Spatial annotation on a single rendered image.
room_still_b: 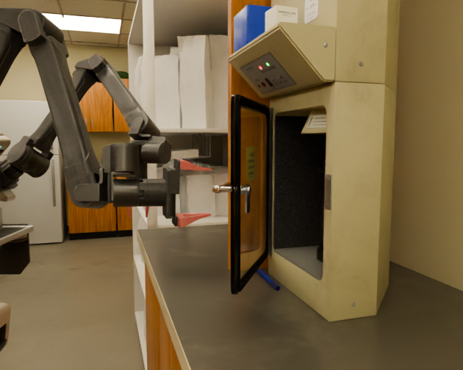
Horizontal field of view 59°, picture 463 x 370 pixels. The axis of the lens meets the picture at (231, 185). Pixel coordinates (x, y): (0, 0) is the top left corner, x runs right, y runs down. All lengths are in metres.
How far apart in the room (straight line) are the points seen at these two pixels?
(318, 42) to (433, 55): 0.52
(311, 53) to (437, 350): 0.57
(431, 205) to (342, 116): 0.51
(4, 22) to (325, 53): 0.67
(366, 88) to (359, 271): 0.36
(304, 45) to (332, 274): 0.44
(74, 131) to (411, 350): 0.76
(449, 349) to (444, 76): 0.69
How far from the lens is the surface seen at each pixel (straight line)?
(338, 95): 0.82
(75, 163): 0.88
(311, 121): 0.93
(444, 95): 1.22
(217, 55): 2.21
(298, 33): 0.80
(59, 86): 0.95
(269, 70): 0.93
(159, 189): 0.84
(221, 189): 0.84
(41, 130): 1.47
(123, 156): 0.85
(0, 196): 1.52
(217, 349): 0.77
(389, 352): 0.81
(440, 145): 1.22
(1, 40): 1.06
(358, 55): 0.85
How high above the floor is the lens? 1.30
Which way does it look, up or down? 6 degrees down
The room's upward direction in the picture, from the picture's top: straight up
